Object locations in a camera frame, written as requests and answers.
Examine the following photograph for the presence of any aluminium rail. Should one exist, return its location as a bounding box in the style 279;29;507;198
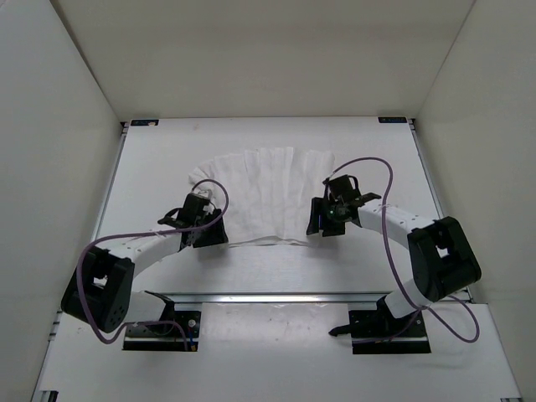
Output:
167;292;384;304

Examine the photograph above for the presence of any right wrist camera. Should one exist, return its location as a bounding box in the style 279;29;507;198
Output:
322;177;346;193

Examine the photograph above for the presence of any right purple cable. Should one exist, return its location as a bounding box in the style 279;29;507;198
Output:
330;157;482;344

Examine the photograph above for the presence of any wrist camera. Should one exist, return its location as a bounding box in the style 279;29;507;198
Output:
322;177;346;193
197;189;213;204

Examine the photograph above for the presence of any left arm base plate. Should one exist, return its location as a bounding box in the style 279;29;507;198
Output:
122;291;202;352

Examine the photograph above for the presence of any left blue corner label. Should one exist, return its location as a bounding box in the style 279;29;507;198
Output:
130;119;159;126

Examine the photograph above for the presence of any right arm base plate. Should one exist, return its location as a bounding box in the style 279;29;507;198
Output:
328;296;431;355

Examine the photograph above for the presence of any blue corner label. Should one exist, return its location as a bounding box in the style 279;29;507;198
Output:
130;119;159;126
378;116;407;124

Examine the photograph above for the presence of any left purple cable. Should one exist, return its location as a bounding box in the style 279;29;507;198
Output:
81;178;229;351

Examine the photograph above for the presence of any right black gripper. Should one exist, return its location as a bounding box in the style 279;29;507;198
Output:
307;198;344;237

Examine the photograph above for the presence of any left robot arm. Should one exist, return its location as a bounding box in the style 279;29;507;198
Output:
60;190;229;344

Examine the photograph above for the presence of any purple cable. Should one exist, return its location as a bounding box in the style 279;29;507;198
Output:
330;157;482;344
81;178;229;351

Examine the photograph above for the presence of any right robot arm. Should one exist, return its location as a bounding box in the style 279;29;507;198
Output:
306;175;482;336

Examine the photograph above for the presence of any right blue corner label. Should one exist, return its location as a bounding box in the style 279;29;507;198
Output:
378;116;407;124

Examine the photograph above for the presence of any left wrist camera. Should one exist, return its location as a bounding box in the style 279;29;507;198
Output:
197;189;213;204

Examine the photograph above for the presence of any white pleated skirt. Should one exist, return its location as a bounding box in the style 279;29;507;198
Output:
188;147;335;248

